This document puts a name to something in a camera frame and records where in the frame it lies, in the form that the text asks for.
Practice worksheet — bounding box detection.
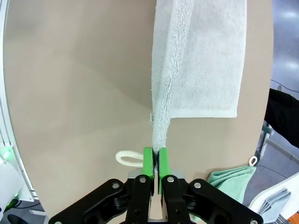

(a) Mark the person in beige shirt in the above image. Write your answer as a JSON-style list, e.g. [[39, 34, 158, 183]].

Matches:
[[264, 88, 299, 149]]

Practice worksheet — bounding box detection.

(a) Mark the white terry towel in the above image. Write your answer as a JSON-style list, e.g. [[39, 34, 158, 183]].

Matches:
[[115, 0, 248, 168]]

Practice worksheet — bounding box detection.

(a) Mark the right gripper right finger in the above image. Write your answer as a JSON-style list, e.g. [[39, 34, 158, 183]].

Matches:
[[157, 147, 264, 224]]

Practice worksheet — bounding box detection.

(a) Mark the dark grey plastic basket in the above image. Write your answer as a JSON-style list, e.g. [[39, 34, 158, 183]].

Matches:
[[271, 211, 290, 224]]

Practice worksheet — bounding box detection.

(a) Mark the grey towel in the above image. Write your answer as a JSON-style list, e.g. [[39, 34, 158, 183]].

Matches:
[[256, 188, 292, 221]]

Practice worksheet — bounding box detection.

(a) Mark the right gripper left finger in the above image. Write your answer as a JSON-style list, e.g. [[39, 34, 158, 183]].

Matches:
[[48, 146, 156, 224]]

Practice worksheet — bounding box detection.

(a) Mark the green terry towel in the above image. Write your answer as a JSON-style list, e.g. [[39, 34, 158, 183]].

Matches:
[[206, 155, 258, 210]]

